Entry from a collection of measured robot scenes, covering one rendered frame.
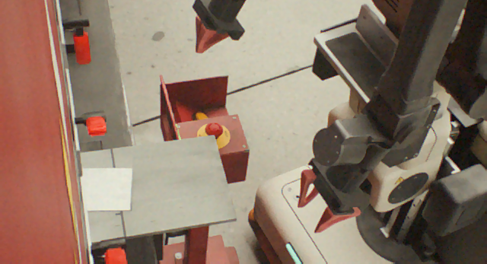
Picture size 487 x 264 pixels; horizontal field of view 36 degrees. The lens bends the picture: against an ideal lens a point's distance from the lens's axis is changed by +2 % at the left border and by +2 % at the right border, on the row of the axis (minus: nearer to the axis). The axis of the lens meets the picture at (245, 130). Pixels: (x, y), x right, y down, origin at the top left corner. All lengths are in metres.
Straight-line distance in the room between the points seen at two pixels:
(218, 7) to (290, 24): 1.64
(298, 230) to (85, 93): 0.80
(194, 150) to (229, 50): 1.61
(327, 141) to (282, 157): 1.49
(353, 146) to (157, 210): 0.35
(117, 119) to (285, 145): 1.18
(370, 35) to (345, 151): 0.43
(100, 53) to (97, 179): 0.44
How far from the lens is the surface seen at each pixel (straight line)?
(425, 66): 1.05
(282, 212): 2.13
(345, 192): 1.20
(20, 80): 0.18
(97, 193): 1.27
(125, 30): 2.97
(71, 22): 1.18
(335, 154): 1.09
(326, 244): 2.09
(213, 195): 1.26
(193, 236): 2.00
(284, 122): 2.69
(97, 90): 1.58
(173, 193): 1.26
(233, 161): 1.62
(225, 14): 1.42
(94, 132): 0.95
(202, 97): 1.73
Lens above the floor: 2.05
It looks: 51 degrees down
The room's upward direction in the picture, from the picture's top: 8 degrees clockwise
